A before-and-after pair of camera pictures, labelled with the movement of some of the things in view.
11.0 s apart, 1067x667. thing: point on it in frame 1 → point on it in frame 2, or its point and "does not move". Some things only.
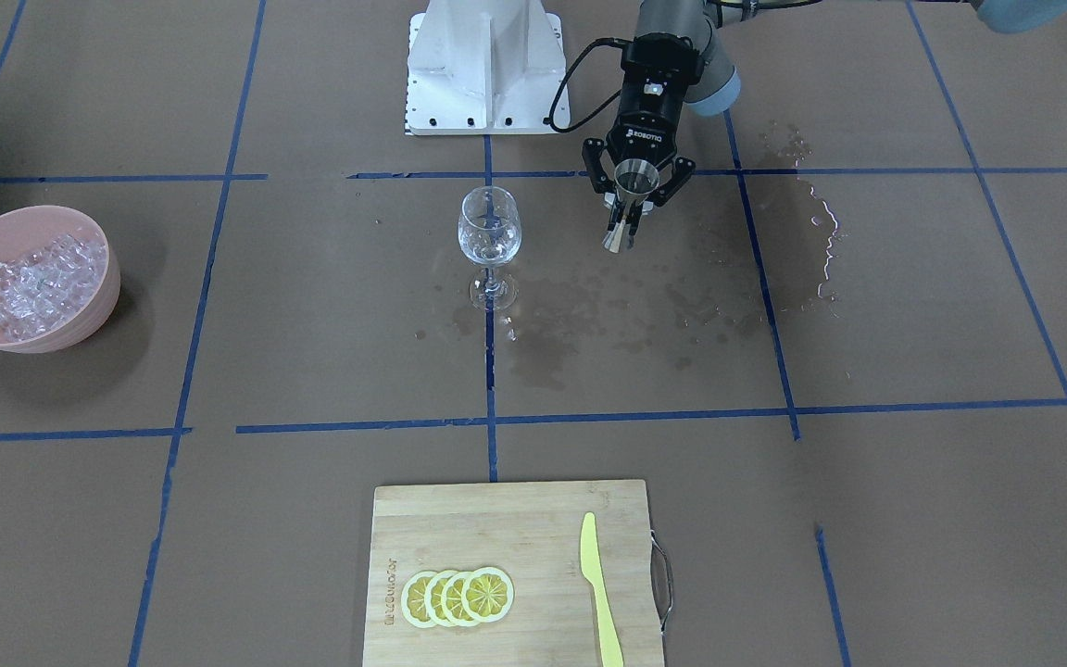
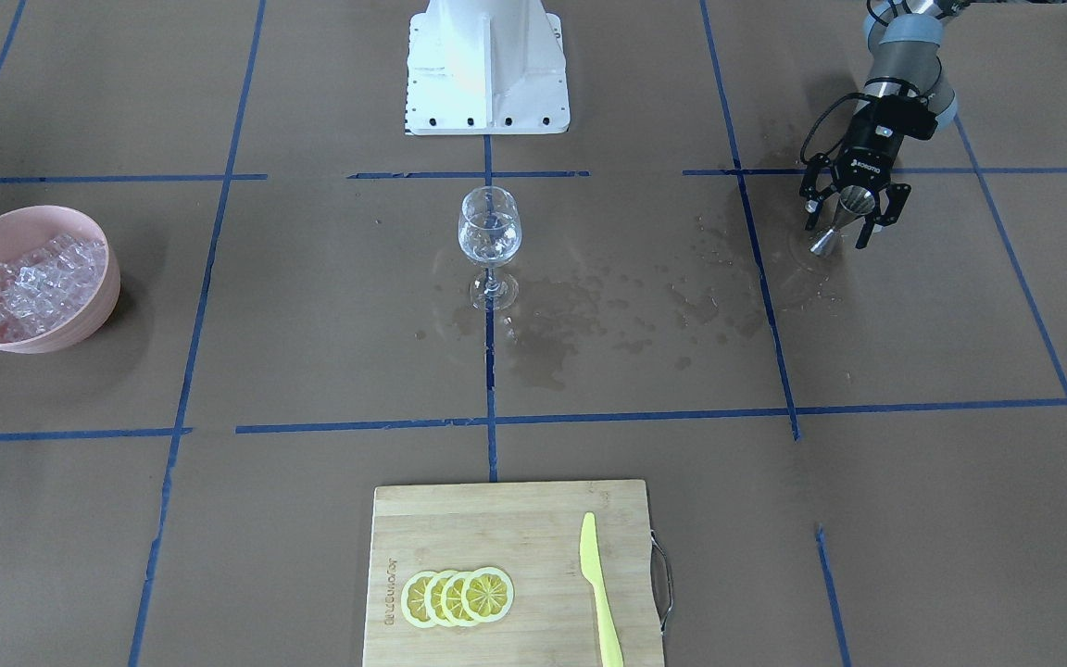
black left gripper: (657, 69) → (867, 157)
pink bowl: (30, 279) does not move
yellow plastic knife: (611, 654) does not move
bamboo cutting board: (531, 532) does not move
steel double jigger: (635, 180) → (855, 201)
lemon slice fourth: (413, 602) does not move
